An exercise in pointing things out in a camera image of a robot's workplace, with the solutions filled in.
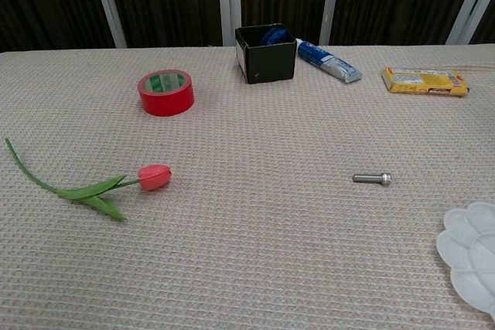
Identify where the white frame post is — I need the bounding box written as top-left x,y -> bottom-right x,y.
445,0 -> 495,46
319,0 -> 343,46
216,0 -> 243,47
87,0 -> 128,49

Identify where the red tape roll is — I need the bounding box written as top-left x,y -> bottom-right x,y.
137,69 -> 196,117

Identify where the black open cardboard box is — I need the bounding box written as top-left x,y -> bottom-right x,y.
234,22 -> 298,85

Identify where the pink artificial tulip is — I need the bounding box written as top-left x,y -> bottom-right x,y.
5,137 -> 172,223

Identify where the white flower-shaped palette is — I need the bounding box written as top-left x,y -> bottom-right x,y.
435,201 -> 495,323

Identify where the silver metal bolt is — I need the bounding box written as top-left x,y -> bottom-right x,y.
352,172 -> 393,185

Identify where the beige woven tablecloth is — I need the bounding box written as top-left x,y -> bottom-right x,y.
0,43 -> 495,330

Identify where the yellow flat carton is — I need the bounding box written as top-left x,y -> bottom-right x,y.
381,66 -> 471,98

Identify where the blue item in box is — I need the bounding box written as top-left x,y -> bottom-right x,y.
259,26 -> 288,46

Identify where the blue white toothpaste tube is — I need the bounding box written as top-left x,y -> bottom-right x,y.
295,37 -> 364,84

